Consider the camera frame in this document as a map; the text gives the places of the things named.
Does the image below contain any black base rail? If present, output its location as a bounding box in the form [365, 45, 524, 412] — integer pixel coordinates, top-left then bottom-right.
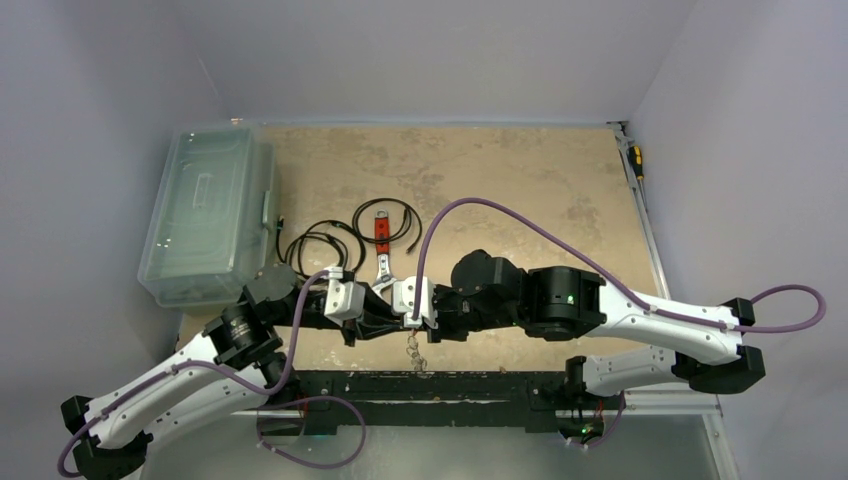
[269, 370, 622, 436]

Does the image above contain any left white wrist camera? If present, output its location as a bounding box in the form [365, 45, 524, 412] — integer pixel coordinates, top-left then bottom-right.
[323, 266, 366, 326]

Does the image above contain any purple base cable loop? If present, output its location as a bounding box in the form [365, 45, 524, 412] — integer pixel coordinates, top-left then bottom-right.
[255, 396, 367, 471]

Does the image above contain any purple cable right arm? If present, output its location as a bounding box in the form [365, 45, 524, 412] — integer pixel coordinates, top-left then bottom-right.
[411, 197, 828, 334]

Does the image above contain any black coiled cable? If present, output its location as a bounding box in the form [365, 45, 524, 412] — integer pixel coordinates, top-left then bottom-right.
[351, 197, 424, 256]
[275, 215, 367, 280]

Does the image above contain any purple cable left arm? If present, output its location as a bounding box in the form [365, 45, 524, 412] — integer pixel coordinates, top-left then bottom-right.
[57, 268, 333, 480]

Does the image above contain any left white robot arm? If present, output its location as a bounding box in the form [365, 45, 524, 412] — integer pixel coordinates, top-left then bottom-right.
[57, 263, 403, 479]

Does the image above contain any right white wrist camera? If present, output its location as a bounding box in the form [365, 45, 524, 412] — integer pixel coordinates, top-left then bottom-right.
[391, 276, 438, 330]

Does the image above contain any red handled adjustable wrench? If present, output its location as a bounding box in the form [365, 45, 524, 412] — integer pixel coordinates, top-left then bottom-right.
[372, 209, 397, 296]

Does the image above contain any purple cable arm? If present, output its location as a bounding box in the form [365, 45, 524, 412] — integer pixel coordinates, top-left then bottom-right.
[411, 197, 828, 334]
[57, 268, 333, 480]

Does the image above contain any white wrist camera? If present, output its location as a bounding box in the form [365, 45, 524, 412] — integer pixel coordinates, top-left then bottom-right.
[323, 266, 366, 326]
[391, 276, 438, 330]

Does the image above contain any clear plastic storage box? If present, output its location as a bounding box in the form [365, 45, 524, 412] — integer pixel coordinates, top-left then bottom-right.
[138, 125, 278, 311]

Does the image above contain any yellow black screwdriver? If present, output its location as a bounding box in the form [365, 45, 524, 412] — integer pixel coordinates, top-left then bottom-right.
[626, 145, 644, 182]

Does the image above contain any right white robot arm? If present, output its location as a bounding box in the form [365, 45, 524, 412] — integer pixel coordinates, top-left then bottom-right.
[410, 250, 766, 407]

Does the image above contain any black coiled cable left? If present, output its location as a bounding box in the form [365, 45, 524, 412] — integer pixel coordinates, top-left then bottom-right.
[275, 215, 367, 280]

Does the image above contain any black coiled cable right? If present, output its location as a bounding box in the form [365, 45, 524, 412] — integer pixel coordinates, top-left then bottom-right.
[351, 197, 424, 256]

